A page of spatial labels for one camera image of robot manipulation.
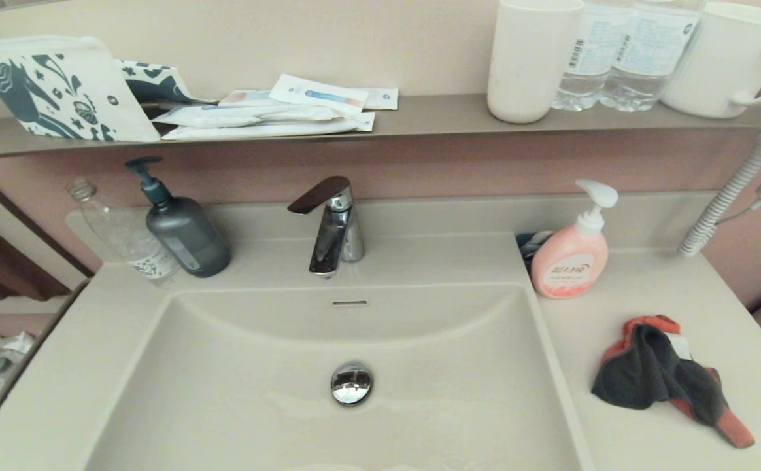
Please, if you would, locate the grey and orange cloth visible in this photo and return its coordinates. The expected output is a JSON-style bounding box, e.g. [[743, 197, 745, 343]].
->
[[590, 315, 756, 449]]

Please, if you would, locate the chrome faucet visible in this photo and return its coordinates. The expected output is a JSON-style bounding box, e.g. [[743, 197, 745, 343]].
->
[[287, 175, 366, 280]]

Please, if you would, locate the beige sink basin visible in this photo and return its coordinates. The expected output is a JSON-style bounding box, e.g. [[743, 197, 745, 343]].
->
[[83, 283, 594, 471]]

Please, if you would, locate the small white sachet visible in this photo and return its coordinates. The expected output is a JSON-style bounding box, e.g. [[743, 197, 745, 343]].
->
[[361, 88, 399, 111]]

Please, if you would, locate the flat white long packet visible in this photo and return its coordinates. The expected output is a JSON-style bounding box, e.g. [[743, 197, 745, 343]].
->
[[161, 111, 377, 141]]

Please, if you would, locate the chrome drain stopper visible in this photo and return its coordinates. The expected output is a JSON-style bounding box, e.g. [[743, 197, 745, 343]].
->
[[330, 361, 374, 407]]

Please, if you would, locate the dark blue white packet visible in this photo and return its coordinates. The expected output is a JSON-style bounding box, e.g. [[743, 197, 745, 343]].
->
[[516, 229, 558, 272]]

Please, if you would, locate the white packet with blue toothbrush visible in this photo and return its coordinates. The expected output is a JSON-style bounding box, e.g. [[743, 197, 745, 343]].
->
[[268, 73, 369, 117]]

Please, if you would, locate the long white wrapped packet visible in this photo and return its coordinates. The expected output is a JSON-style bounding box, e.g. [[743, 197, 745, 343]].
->
[[150, 103, 348, 128]]

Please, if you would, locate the pink soap pump bottle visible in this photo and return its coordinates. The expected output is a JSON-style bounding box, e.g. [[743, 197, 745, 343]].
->
[[530, 179, 619, 300]]

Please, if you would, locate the white packet with peach print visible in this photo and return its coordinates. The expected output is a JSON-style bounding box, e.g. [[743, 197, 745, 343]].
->
[[218, 89, 283, 108]]

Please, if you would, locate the grey pump bottle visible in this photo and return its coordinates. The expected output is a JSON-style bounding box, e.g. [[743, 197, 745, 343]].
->
[[124, 156, 232, 279]]

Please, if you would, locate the white tumbler cup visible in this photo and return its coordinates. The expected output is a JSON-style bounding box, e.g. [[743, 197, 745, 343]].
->
[[486, 0, 585, 125]]

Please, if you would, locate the clear empty plastic bottle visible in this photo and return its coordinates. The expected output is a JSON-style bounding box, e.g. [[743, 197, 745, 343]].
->
[[67, 178, 182, 288]]

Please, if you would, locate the small white blue patterned pouch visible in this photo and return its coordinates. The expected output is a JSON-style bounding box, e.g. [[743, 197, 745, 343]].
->
[[114, 59, 218, 105]]

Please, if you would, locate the clear water bottle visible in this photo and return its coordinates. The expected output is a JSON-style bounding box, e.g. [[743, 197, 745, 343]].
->
[[550, 0, 636, 112], [598, 0, 708, 113]]

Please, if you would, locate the large white blue patterned pouch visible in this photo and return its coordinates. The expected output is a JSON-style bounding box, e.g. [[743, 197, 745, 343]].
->
[[0, 35, 161, 143]]

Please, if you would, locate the dark brown furniture piece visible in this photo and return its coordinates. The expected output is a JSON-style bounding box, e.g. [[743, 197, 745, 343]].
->
[[0, 206, 73, 302]]

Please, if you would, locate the white ribbed mug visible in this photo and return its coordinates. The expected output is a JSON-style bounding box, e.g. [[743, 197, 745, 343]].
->
[[660, 1, 761, 120]]

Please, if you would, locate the brown wall shelf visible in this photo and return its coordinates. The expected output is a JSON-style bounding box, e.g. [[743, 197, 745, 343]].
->
[[0, 92, 761, 161]]

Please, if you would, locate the white coiled cord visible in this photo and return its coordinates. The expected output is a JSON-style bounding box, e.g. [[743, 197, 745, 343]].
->
[[678, 134, 761, 257]]

